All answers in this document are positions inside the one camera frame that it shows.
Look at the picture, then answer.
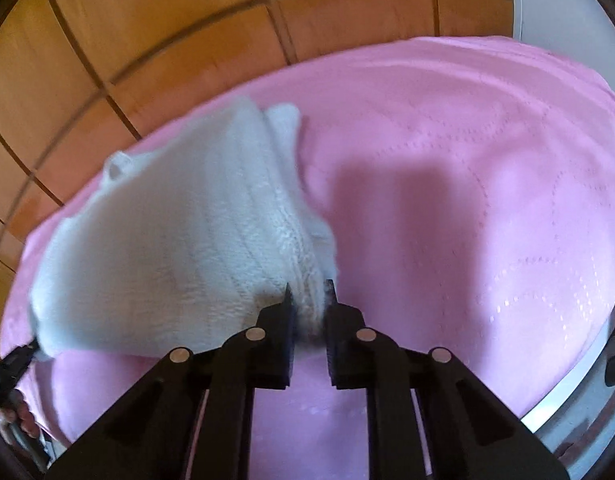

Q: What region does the white knitted sweater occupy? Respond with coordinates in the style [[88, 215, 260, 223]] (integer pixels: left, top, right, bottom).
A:
[[29, 99, 337, 357]]

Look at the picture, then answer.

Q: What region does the person's left hand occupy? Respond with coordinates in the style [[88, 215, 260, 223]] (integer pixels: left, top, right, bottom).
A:
[[0, 389, 41, 451]]

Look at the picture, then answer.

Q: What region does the wooden panelled wardrobe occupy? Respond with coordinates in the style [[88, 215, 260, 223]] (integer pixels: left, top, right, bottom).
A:
[[0, 0, 516, 281]]

